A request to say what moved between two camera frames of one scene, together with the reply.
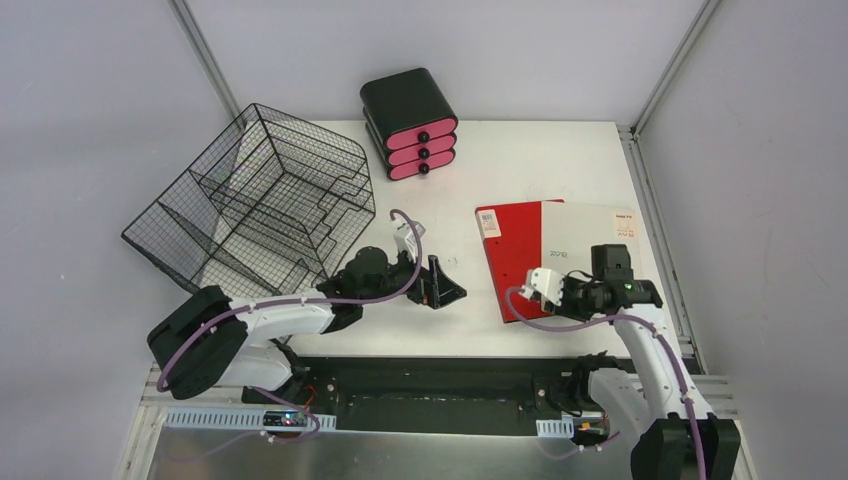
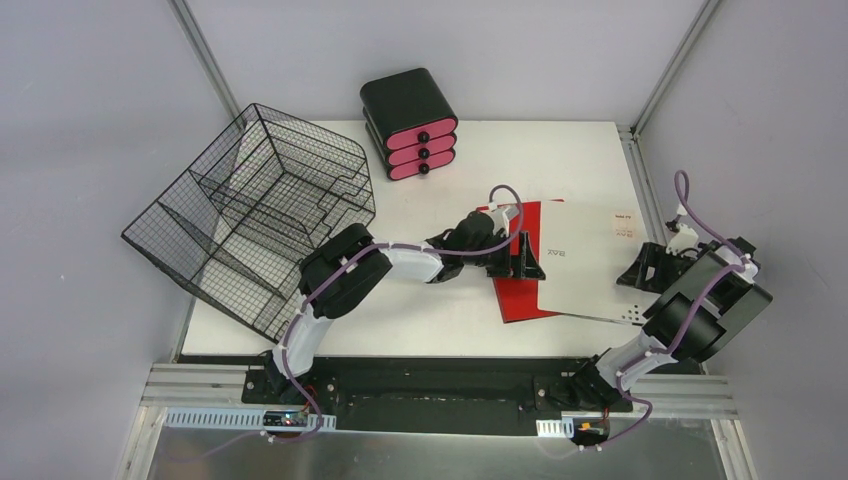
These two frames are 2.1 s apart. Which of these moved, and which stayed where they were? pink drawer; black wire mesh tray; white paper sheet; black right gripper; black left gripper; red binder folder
Moved: black right gripper; black left gripper
Stayed: black wire mesh tray; red binder folder; pink drawer; white paper sheet
